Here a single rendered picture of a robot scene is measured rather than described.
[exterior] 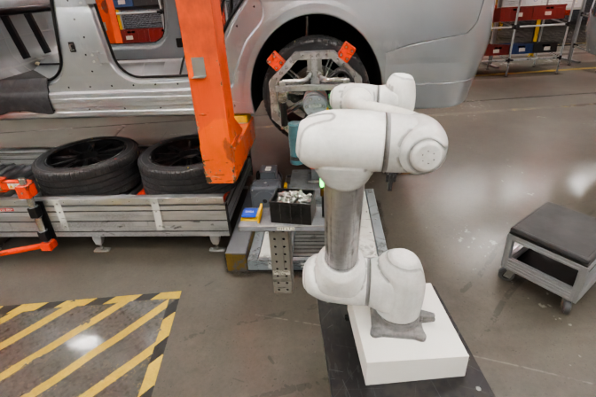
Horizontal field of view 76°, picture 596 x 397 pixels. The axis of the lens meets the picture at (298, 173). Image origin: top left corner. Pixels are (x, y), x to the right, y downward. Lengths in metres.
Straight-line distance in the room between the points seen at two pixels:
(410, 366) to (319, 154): 0.82
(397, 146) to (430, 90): 1.70
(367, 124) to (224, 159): 1.33
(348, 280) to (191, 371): 0.94
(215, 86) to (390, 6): 1.07
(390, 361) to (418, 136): 0.79
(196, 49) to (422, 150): 1.35
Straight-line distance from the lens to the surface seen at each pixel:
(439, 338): 1.45
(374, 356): 1.36
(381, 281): 1.27
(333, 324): 1.58
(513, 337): 2.11
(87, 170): 2.70
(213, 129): 2.00
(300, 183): 2.66
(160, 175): 2.45
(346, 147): 0.80
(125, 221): 2.57
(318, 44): 2.34
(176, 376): 1.92
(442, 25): 2.43
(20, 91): 3.11
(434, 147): 0.79
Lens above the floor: 1.47
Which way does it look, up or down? 26 degrees down
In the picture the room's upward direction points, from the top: 3 degrees counter-clockwise
